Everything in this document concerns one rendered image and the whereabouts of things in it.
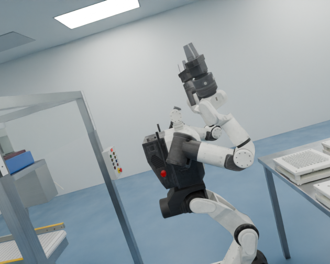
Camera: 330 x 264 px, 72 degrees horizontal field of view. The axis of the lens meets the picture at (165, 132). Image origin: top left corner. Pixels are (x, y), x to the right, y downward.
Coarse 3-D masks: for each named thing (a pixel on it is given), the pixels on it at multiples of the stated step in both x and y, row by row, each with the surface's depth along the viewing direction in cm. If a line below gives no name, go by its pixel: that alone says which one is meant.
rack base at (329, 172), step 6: (276, 168) 140; (282, 168) 136; (288, 174) 128; (306, 174) 122; (312, 174) 120; (318, 174) 119; (324, 174) 118; (294, 180) 121; (300, 180) 119; (306, 180) 119; (312, 180) 119
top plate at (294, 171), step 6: (306, 150) 140; (312, 150) 137; (324, 156) 126; (276, 162) 138; (282, 162) 133; (324, 162) 120; (288, 168) 125; (294, 168) 123; (300, 168) 121; (306, 168) 119; (312, 168) 118; (318, 168) 118; (324, 168) 118; (294, 174) 119; (300, 174) 118
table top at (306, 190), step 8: (312, 144) 164; (320, 144) 160; (280, 152) 166; (288, 152) 162; (264, 160) 161; (272, 160) 157; (272, 168) 146; (280, 176) 136; (288, 184) 128; (304, 184) 118; (312, 184) 116; (304, 192) 112; (312, 192) 110; (312, 200) 106; (320, 208) 101; (328, 208) 96; (328, 216) 96
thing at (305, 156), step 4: (304, 152) 136; (308, 152) 134; (292, 156) 136; (296, 156) 134; (300, 156) 133; (304, 156) 132; (308, 156) 130; (312, 156) 129; (316, 156) 127; (292, 160) 131; (296, 160) 129; (300, 160) 128; (304, 160) 126; (308, 160) 126; (312, 160) 124; (296, 164) 125; (300, 164) 123
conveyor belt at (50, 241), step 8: (56, 232) 137; (64, 232) 137; (40, 240) 132; (48, 240) 130; (56, 240) 129; (0, 248) 137; (8, 248) 134; (16, 248) 131; (48, 248) 122; (0, 256) 128; (8, 256) 125; (16, 256) 123; (48, 256) 120
